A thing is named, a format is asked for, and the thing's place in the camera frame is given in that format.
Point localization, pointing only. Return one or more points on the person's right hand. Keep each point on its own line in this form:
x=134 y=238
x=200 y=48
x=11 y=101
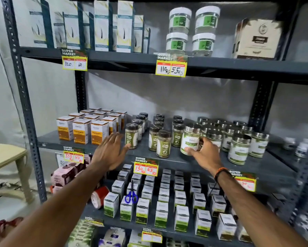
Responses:
x=208 y=156

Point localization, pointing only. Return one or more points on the person's left hand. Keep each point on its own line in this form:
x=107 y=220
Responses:
x=109 y=154

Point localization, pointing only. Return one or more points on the person's right thumb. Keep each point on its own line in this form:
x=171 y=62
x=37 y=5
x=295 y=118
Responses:
x=193 y=152

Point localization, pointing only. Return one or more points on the person's left thumb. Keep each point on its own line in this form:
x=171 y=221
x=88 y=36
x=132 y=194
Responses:
x=125 y=149

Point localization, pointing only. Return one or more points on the green-label silver-lid jar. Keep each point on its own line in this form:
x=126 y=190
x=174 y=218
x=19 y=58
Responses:
x=190 y=140

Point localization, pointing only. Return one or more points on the person's left forearm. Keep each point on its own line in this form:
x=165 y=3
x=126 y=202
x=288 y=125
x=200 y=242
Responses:
x=58 y=203

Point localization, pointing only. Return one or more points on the person's right forearm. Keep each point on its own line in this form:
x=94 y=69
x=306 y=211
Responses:
x=257 y=210

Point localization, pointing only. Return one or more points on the yellow price tag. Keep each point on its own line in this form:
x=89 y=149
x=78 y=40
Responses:
x=93 y=221
x=246 y=183
x=73 y=156
x=151 y=236
x=171 y=68
x=74 y=63
x=145 y=168

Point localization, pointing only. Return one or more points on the group of dark-lid spice jars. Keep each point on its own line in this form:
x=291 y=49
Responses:
x=163 y=144

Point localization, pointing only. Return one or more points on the group of silver-lid powder jars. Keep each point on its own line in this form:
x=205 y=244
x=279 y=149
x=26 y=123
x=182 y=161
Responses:
x=237 y=149

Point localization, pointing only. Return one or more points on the group of white-orange boxes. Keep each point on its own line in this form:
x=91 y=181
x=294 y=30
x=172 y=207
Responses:
x=82 y=131

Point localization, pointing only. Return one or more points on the red tape roll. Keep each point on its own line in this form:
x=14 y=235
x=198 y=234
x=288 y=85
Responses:
x=100 y=198

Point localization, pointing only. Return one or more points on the group of small white-green boxes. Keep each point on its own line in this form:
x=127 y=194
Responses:
x=166 y=203

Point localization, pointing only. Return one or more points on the pink boxes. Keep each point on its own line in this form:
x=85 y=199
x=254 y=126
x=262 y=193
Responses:
x=64 y=174

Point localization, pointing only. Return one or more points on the white pouch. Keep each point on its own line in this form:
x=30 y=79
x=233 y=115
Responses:
x=114 y=237

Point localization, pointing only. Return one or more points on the grey metal shelving rack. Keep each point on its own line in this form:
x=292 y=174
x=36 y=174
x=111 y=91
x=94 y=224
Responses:
x=221 y=67

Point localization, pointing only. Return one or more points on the stack of green-white packets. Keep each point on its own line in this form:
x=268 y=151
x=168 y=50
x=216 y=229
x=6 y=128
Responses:
x=80 y=235

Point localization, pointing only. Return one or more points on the small white bottle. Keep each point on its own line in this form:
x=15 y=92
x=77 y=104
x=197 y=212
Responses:
x=302 y=149

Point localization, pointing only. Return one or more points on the grey side shelving rack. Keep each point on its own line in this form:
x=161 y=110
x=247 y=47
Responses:
x=306 y=172

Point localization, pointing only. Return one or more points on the row of tall white-teal boxes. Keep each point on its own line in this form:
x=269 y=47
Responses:
x=101 y=28

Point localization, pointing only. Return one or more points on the brown and cream carton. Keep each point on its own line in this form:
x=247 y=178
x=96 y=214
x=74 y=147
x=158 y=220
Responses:
x=259 y=39

